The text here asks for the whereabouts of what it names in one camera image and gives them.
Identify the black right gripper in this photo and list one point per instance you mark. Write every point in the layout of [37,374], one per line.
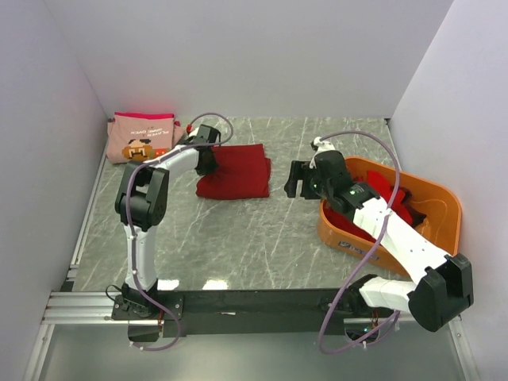
[299,171]

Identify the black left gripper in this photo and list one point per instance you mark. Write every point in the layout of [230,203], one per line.
[205,171]

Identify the dark red t shirt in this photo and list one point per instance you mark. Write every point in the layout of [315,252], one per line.
[243,173]

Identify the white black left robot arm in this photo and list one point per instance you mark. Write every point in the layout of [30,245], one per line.
[141,203]

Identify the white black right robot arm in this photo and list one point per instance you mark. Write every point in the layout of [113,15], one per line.
[440,285]

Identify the pink folded graphic t shirt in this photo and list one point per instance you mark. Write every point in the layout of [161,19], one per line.
[141,137]

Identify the orange plastic basket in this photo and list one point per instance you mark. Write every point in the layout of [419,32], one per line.
[433,209]

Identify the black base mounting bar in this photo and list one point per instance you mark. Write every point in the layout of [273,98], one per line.
[225,312]

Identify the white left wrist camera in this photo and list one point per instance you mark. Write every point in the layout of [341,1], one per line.
[191,134]

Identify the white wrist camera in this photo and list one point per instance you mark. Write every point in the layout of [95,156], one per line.
[191,134]
[319,146]

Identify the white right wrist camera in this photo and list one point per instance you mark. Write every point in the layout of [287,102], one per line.
[319,146]

